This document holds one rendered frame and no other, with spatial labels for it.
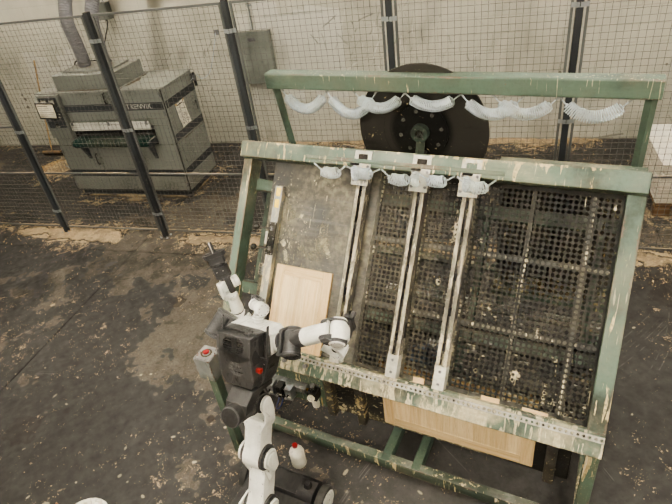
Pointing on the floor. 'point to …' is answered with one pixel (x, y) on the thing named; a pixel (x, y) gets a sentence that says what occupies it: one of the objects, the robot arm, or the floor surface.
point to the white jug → (297, 456)
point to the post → (225, 406)
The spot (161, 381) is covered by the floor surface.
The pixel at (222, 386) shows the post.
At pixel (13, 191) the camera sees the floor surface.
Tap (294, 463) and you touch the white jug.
